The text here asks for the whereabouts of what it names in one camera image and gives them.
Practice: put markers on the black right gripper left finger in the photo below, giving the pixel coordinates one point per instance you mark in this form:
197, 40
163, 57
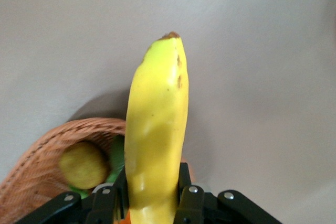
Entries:
102, 205

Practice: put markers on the bright green vegetable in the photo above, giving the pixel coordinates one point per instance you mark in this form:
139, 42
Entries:
118, 153

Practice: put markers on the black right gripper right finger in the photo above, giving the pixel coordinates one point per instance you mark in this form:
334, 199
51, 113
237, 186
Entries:
194, 205

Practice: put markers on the yellow-green round fruit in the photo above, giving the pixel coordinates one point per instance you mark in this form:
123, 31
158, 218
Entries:
84, 166

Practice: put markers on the yellow banana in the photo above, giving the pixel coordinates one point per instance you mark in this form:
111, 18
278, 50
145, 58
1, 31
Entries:
157, 129

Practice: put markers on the orange fruit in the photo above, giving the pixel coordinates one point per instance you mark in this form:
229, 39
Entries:
192, 175

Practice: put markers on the brown wicker basket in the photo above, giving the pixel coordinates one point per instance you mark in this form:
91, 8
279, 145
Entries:
39, 161

